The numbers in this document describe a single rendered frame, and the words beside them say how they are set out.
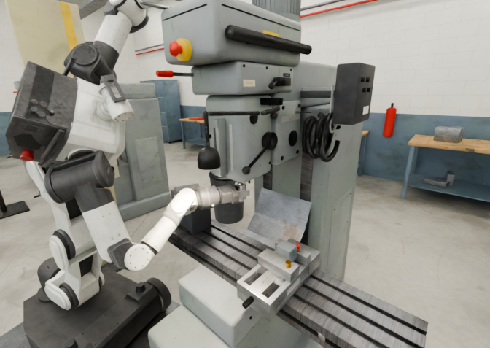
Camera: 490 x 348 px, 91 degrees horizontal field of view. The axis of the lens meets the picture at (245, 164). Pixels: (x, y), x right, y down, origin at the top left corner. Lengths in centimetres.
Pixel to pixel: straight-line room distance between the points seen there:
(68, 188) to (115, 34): 60
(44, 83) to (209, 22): 51
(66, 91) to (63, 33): 156
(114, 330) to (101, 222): 77
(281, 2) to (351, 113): 49
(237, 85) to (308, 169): 63
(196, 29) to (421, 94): 443
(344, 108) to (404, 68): 404
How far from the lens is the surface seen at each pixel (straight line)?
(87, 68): 102
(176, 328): 121
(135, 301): 157
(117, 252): 83
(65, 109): 90
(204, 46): 74
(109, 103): 86
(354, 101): 94
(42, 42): 244
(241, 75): 78
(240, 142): 84
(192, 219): 129
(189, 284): 119
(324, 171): 121
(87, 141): 87
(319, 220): 132
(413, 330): 104
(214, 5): 73
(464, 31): 495
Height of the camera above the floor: 164
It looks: 17 degrees down
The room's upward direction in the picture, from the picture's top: 1 degrees counter-clockwise
